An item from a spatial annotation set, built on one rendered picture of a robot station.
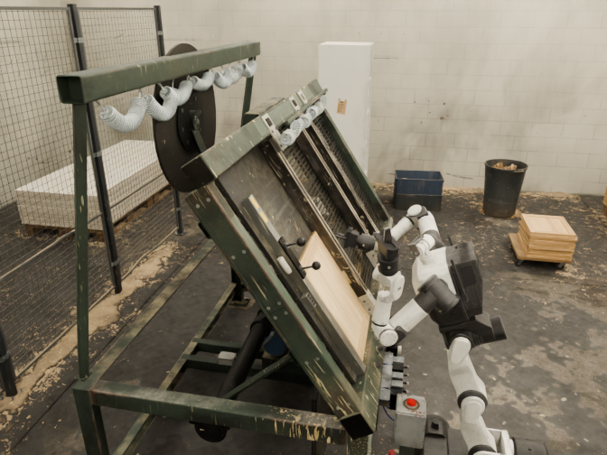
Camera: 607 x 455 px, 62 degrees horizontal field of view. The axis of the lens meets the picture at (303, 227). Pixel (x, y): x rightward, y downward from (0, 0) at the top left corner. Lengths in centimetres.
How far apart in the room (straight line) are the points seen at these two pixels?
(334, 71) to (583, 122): 355
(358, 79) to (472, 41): 198
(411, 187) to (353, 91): 148
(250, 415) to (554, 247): 393
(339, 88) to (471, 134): 235
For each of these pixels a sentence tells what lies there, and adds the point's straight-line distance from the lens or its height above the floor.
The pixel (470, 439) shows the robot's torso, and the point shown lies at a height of 37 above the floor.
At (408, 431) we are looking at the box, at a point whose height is 84.
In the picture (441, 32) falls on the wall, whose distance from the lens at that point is 743.
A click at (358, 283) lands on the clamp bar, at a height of 108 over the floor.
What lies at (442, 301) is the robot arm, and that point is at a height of 130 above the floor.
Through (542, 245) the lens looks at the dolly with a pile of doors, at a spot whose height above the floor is 28.
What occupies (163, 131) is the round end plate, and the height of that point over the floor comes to 186.
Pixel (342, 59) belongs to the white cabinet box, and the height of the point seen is 190.
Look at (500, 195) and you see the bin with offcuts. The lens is 676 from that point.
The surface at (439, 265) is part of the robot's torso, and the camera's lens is 235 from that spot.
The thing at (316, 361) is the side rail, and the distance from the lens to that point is 209.
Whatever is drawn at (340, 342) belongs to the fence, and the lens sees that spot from 232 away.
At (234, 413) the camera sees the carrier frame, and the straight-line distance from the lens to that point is 239.
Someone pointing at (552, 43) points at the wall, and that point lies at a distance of 764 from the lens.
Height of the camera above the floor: 241
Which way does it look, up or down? 23 degrees down
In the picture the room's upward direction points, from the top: straight up
